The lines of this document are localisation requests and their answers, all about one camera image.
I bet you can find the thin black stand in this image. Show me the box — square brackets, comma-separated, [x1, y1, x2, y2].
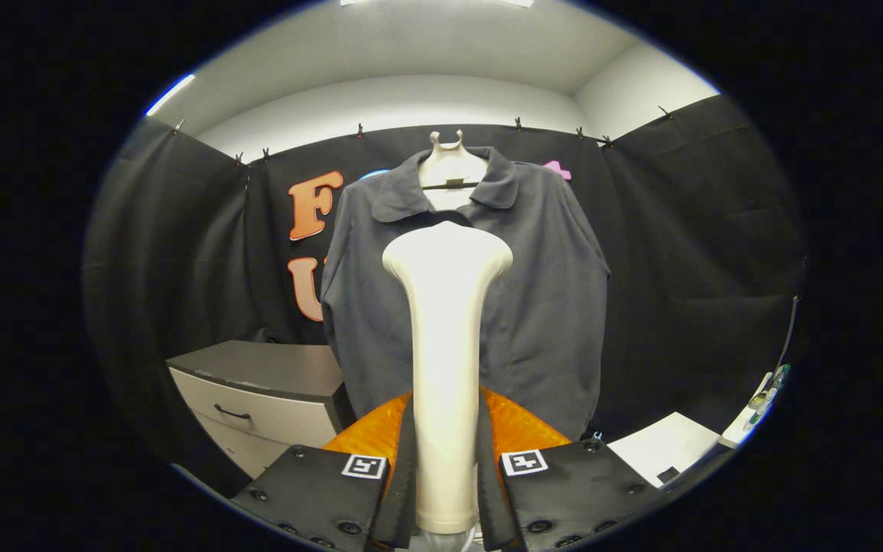
[775, 295, 803, 373]

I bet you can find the grey button-up shirt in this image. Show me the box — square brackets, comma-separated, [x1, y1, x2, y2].
[320, 146, 611, 442]

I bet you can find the row of black cloth clips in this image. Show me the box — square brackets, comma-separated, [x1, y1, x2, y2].
[172, 106, 674, 168]

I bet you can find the ceiling light panel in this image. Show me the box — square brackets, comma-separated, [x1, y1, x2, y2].
[340, 0, 534, 8]

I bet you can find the white side table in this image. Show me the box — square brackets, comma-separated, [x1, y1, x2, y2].
[609, 412, 721, 488]

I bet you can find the grey drawer cabinet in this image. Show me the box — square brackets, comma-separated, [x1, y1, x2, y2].
[166, 340, 354, 480]

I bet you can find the white garment form stand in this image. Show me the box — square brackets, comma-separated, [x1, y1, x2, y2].
[419, 129, 488, 212]

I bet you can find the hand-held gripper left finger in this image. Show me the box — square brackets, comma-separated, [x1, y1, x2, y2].
[230, 389, 419, 552]

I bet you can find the white garment steamer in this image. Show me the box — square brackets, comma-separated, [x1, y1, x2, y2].
[382, 221, 515, 552]

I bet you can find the clear bottle green cap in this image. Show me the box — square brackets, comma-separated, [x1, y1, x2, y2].
[748, 363, 792, 426]

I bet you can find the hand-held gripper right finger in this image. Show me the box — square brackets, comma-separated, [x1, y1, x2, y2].
[477, 386, 661, 552]

